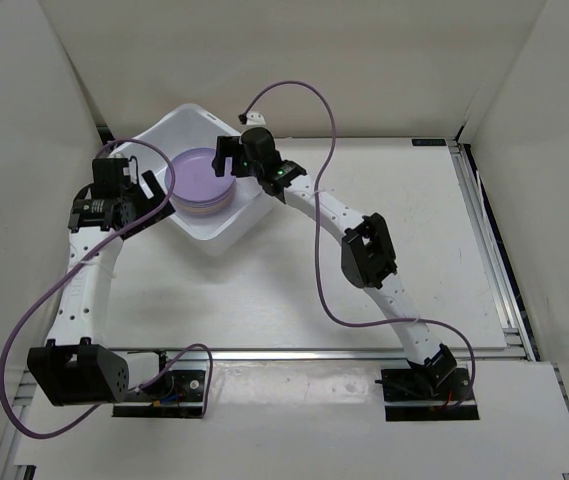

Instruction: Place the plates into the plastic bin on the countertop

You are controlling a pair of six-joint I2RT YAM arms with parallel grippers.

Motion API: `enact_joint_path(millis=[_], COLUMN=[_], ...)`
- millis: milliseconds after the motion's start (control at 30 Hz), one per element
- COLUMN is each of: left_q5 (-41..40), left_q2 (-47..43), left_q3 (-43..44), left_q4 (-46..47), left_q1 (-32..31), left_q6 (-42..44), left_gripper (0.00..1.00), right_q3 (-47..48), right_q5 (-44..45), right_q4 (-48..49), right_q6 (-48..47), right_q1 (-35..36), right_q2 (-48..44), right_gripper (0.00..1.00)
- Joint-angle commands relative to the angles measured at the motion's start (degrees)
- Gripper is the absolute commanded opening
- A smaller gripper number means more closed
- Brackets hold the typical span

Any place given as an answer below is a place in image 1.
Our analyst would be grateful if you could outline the purple plate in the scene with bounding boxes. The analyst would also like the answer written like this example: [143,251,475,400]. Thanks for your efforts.
[171,148,236,206]

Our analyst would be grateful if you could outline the blue plate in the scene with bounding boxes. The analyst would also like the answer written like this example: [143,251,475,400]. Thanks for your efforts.
[171,192,235,216]

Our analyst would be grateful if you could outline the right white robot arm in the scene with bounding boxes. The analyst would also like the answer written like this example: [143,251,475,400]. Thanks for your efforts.
[212,127,457,400]

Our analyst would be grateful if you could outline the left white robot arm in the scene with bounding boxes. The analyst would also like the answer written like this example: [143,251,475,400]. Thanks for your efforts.
[27,155,174,406]

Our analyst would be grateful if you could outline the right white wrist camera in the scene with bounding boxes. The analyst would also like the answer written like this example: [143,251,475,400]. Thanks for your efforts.
[238,110,266,129]

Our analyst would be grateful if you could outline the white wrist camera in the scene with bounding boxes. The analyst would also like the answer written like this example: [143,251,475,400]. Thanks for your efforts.
[107,152,129,162]
[238,110,266,129]

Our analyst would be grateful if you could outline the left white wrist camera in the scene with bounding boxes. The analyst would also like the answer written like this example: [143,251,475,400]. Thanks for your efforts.
[107,152,129,162]

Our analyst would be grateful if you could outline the front aluminium rail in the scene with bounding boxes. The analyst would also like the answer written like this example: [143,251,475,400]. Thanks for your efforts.
[48,347,505,362]

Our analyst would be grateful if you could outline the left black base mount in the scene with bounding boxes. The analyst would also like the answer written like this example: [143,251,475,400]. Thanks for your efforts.
[112,343,214,419]

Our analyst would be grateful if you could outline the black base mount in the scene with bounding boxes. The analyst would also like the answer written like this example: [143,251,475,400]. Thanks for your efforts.
[375,367,480,422]
[112,343,214,419]

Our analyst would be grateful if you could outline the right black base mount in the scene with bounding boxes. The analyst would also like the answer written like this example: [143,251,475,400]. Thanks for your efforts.
[375,367,480,422]

